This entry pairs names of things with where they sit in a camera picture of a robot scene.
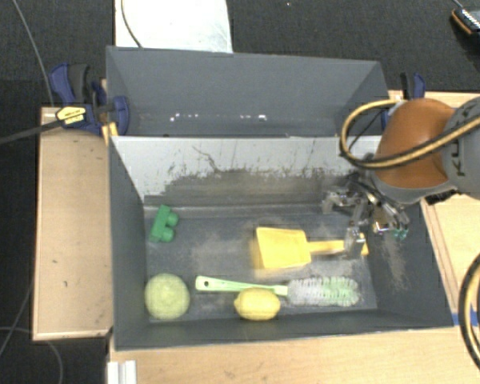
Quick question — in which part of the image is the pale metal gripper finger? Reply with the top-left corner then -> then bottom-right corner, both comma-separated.
322,189 -> 362,216
343,226 -> 368,260

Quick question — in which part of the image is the green and white bottle brush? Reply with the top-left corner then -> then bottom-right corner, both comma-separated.
194,274 -> 362,308

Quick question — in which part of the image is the yellow toy scoop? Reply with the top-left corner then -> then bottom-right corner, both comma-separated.
249,226 -> 370,270

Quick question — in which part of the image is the yellow lemon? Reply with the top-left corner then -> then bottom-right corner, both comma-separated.
233,287 -> 282,322

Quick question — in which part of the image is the grey metal bin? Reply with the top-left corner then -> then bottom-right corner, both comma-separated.
105,45 -> 455,351

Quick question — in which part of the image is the green toy building block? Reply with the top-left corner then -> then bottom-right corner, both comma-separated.
148,204 -> 181,244

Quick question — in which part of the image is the pale green ball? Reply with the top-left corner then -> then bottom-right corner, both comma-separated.
143,272 -> 192,321

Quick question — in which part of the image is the pale wood board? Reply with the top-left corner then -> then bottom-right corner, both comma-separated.
31,106 -> 115,342

